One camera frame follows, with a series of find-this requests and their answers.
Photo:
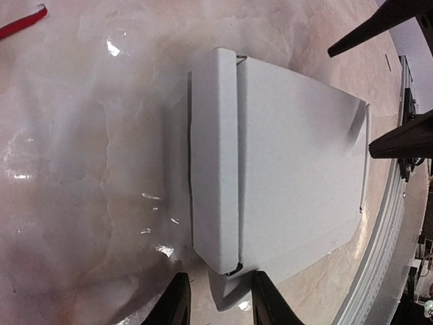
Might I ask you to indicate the front aluminium rail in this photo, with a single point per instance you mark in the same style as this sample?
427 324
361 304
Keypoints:
380 280

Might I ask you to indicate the bent red tape strip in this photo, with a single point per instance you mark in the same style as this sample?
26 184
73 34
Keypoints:
24 22

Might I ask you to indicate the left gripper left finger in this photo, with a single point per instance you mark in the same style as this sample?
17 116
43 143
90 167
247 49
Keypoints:
173 306

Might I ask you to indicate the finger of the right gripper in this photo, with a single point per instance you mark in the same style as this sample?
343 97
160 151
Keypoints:
411 140
390 14

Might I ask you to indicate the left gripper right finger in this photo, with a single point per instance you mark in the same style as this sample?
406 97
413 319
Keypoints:
269 307

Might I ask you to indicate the white paper box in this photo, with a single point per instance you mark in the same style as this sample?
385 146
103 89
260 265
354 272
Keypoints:
278 170

